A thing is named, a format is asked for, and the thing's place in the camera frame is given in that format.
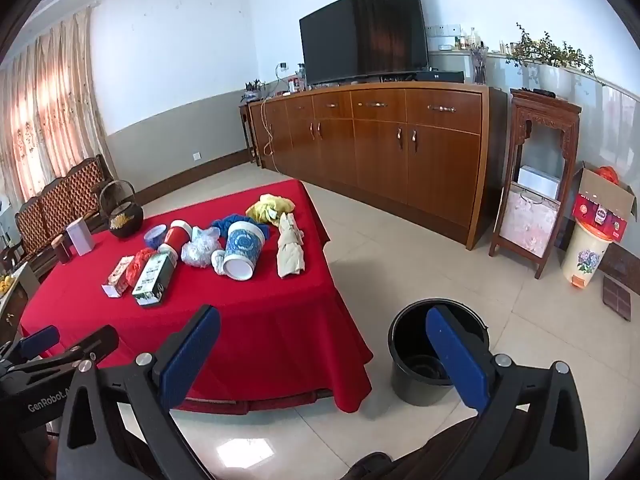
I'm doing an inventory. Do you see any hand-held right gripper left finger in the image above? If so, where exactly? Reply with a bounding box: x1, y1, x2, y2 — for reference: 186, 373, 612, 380
55, 304, 222, 480

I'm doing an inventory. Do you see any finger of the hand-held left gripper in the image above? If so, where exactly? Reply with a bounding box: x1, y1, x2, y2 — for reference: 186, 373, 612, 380
27, 325, 121, 370
0, 325, 61, 361

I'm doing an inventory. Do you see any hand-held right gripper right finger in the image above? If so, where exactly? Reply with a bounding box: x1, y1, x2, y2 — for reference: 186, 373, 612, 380
425, 305, 588, 480

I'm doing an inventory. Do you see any black plastic bucket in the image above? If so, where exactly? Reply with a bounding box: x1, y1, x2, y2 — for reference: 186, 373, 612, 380
389, 298, 491, 407

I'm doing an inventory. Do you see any red white carton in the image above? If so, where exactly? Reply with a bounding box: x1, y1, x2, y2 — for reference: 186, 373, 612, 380
101, 255, 136, 299

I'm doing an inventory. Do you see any green white carton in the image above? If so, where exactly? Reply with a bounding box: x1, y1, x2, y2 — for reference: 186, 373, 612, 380
131, 252, 177, 307

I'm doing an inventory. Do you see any clear plastic bag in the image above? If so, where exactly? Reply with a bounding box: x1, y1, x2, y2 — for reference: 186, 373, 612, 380
180, 226, 222, 268

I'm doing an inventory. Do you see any red cup with white rim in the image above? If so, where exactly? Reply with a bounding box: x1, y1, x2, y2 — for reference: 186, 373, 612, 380
157, 219, 193, 263

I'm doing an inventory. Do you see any blue white paper bucket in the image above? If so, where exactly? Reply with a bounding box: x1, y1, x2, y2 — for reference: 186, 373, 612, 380
221, 220, 267, 281

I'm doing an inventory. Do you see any blue cloth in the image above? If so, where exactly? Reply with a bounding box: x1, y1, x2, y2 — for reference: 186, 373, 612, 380
211, 214, 271, 241

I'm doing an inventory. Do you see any beige paper bag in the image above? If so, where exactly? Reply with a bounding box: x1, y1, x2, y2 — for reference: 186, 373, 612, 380
276, 211, 307, 279

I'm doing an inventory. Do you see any yellow cloth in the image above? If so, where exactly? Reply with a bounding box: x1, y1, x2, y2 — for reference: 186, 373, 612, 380
245, 193, 297, 225

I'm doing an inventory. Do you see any dark brown jar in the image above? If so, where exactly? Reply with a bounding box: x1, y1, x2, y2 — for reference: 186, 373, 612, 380
51, 234, 73, 265

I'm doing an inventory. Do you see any person's leg in dark trousers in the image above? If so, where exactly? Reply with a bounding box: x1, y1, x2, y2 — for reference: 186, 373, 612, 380
380, 410, 481, 480

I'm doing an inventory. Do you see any white tin canister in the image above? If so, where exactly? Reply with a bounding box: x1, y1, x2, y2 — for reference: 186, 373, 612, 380
66, 217, 96, 257

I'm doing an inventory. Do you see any person's black shoe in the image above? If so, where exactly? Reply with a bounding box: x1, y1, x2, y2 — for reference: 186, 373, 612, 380
345, 452, 396, 480

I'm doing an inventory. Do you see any carved wooden bench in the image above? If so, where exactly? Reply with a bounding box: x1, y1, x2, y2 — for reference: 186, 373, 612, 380
0, 154, 118, 271

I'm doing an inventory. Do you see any pink floral gift bag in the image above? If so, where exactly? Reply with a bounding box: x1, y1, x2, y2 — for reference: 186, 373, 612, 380
500, 183, 561, 256

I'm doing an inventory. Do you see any white floral pedal bin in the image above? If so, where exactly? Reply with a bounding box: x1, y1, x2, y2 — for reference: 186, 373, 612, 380
562, 220, 612, 289

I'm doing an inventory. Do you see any brown bathroom scale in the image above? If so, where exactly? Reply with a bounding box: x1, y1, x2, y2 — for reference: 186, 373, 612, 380
601, 275, 633, 322

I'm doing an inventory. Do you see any white flat box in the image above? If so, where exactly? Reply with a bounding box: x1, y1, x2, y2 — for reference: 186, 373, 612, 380
517, 165, 561, 200

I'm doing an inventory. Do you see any long wooden sideboard cabinet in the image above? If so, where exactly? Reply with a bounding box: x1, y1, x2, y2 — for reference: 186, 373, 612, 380
248, 82, 508, 251

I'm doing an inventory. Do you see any open cardboard box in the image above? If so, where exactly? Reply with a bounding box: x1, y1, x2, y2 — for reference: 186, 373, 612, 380
572, 161, 638, 241

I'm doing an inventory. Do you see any beige floral curtain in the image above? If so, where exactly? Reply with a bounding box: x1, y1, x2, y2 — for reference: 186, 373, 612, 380
0, 7, 108, 206

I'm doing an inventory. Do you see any small dark wooden side table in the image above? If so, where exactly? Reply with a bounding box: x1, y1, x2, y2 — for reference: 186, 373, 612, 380
239, 102, 261, 166

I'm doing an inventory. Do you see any carved wooden stand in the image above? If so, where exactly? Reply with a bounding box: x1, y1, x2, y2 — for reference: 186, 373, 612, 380
489, 88, 582, 280

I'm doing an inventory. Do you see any black set-top box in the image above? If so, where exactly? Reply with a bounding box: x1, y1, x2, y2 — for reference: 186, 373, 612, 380
416, 71, 465, 84

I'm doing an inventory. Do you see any glass vase with stems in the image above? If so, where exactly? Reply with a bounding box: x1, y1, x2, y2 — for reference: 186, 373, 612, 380
469, 45, 490, 85

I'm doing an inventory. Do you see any green plant in white pot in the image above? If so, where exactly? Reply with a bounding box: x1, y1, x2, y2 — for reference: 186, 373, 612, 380
505, 22, 608, 101

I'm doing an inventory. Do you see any cluster of small bottles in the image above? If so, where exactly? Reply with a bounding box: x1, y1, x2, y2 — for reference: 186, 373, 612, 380
452, 27, 486, 51

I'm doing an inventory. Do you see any black flat screen television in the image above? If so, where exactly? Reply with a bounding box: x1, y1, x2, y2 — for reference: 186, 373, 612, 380
299, 0, 430, 86

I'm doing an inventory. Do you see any black basket with handle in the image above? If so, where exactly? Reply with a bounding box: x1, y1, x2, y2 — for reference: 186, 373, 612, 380
99, 180, 145, 239

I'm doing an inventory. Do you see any white hanging cable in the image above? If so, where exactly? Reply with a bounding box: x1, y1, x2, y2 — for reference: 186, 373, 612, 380
259, 94, 277, 172

